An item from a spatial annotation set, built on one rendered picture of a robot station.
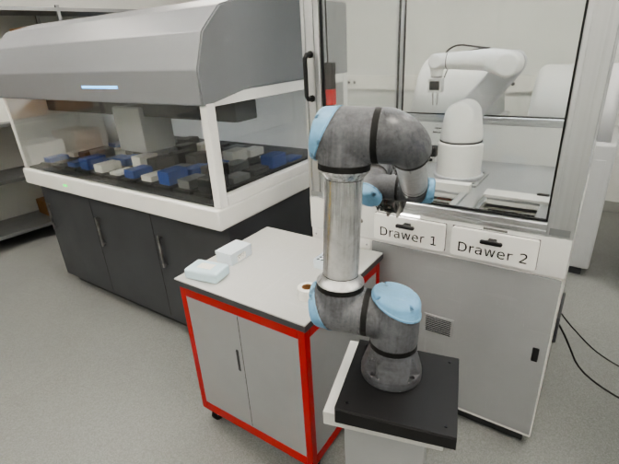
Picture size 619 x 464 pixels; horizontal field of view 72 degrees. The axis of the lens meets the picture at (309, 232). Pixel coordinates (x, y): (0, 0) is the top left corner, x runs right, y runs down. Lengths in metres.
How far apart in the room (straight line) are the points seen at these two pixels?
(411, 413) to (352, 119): 0.66
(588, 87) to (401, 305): 0.86
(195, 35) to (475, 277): 1.43
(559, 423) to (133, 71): 2.43
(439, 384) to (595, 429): 1.29
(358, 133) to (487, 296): 1.05
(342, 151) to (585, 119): 0.84
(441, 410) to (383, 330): 0.22
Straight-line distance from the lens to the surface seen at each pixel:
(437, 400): 1.11
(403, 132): 0.88
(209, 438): 2.14
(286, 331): 1.46
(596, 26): 1.49
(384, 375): 1.08
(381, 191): 1.26
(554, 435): 2.26
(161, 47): 2.04
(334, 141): 0.89
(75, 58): 2.58
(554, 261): 1.65
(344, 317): 1.03
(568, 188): 1.56
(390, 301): 0.99
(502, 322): 1.80
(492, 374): 1.96
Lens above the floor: 1.57
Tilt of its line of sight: 24 degrees down
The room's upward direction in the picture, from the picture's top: 3 degrees counter-clockwise
